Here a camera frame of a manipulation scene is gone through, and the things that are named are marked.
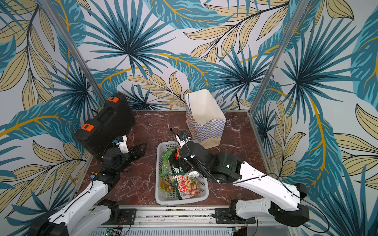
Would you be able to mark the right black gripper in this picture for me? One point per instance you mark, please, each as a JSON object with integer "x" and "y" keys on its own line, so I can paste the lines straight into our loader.
{"x": 183, "y": 149}

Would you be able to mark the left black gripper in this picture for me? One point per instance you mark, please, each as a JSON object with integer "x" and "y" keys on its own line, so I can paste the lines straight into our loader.
{"x": 141, "y": 153}

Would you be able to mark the large dark green condiment packet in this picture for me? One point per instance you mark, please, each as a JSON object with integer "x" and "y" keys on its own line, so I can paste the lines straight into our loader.
{"x": 185, "y": 186}

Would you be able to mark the blue checkered paper bag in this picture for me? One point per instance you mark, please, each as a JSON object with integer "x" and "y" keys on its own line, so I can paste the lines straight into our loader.
{"x": 205, "y": 120}

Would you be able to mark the white plastic perforated basket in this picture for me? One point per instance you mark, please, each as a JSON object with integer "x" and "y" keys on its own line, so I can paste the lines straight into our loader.
{"x": 164, "y": 198}

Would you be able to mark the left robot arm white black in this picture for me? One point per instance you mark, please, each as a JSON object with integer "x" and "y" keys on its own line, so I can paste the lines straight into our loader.
{"x": 90, "y": 209}

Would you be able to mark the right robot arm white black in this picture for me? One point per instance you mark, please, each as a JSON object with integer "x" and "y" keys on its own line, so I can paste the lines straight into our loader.
{"x": 279, "y": 201}

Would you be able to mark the orange brown condiment packet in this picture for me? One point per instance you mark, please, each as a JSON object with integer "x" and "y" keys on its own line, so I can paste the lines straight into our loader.
{"x": 166, "y": 185}

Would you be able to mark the black plastic tool case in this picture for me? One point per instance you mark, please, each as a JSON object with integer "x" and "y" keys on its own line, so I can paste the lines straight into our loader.
{"x": 115, "y": 119}

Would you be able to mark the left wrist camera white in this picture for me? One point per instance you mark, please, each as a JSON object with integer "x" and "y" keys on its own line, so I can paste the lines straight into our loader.
{"x": 121, "y": 143}

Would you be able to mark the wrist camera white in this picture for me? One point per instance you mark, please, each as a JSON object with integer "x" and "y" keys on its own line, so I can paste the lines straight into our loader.
{"x": 121, "y": 143}
{"x": 182, "y": 138}

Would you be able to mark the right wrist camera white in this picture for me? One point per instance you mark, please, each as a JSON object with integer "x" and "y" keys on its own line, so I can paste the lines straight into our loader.
{"x": 182, "y": 138}

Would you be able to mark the aluminium front rail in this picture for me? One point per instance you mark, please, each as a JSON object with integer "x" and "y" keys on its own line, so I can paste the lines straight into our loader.
{"x": 199, "y": 215}

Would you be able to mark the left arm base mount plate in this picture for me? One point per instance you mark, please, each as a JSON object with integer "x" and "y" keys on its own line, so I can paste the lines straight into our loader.
{"x": 123, "y": 216}

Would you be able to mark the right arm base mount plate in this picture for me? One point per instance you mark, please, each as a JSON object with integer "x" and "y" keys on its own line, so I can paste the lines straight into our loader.
{"x": 223, "y": 216}

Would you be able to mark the electronics board with cables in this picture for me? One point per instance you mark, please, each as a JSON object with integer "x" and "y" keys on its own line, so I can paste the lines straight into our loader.
{"x": 121, "y": 231}

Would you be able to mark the left aluminium corner post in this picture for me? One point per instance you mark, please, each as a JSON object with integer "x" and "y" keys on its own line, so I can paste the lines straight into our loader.
{"x": 59, "y": 25}

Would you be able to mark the aluminium corner post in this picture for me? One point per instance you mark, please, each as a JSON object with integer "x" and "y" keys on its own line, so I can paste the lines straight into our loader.
{"x": 280, "y": 50}
{"x": 59, "y": 25}

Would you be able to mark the right aluminium corner post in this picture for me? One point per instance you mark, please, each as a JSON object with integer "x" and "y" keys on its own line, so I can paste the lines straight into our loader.
{"x": 280, "y": 50}

